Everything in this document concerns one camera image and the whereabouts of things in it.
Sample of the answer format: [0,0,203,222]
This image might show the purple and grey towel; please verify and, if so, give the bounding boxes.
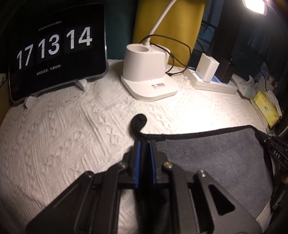
[130,114,273,231]

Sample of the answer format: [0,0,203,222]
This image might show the yellow tissue box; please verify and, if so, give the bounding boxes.
[253,91,282,128]

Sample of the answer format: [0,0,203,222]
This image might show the white mesh basket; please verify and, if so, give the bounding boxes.
[256,71,278,92]

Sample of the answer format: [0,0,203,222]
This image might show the green tissue pack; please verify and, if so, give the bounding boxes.
[232,75,257,99]

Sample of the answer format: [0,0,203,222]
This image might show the white desk lamp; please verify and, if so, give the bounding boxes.
[120,0,269,102]

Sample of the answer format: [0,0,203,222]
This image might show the white knitted table cloth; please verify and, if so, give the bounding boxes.
[1,60,265,232]

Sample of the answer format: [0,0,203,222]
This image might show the white power strip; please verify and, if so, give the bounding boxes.
[184,69,237,95]

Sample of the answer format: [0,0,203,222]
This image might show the white tablet stand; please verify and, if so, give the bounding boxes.
[23,78,88,109]

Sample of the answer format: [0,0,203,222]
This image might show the black power adapter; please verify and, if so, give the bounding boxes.
[215,58,235,84]

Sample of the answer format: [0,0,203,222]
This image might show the white charger block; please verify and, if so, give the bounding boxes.
[195,53,219,82]

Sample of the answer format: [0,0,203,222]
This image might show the yellow chair back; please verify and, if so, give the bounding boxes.
[132,1,209,67]

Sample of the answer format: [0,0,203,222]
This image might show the tablet showing clock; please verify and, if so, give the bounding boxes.
[8,1,108,103]

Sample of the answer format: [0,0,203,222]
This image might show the black lamp cable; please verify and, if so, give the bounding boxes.
[139,34,192,77]

